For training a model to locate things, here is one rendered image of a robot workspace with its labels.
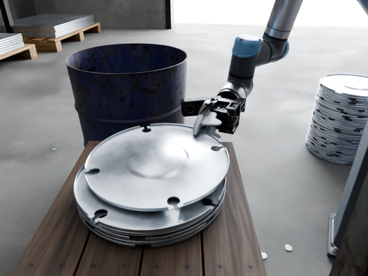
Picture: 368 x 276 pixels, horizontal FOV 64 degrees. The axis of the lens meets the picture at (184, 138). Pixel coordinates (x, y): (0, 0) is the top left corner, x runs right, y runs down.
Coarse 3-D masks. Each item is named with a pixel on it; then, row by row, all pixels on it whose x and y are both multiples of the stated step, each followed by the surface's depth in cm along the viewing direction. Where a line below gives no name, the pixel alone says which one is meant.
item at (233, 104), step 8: (224, 96) 82; (232, 96) 81; (216, 104) 76; (224, 104) 76; (232, 104) 76; (240, 104) 76; (216, 112) 74; (224, 112) 72; (232, 112) 73; (240, 112) 78; (224, 120) 74; (232, 120) 74; (216, 128) 76; (224, 128) 75; (232, 128) 74
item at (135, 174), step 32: (160, 128) 72; (192, 128) 71; (96, 160) 61; (128, 160) 60; (160, 160) 59; (192, 160) 60; (224, 160) 60; (96, 192) 53; (128, 192) 52; (160, 192) 52; (192, 192) 52
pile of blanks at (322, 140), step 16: (320, 96) 128; (336, 96) 122; (352, 96) 115; (320, 112) 129; (336, 112) 122; (352, 112) 118; (320, 128) 131; (336, 128) 125; (352, 128) 121; (320, 144) 132; (336, 144) 127; (352, 144) 124; (336, 160) 130; (352, 160) 129
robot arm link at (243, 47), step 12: (240, 36) 82; (252, 36) 83; (240, 48) 81; (252, 48) 80; (264, 48) 85; (240, 60) 83; (252, 60) 83; (264, 60) 87; (228, 72) 89; (240, 72) 84; (252, 72) 85
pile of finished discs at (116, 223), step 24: (216, 192) 54; (96, 216) 50; (120, 216) 49; (144, 216) 49; (168, 216) 49; (192, 216) 49; (216, 216) 53; (120, 240) 47; (144, 240) 47; (168, 240) 47
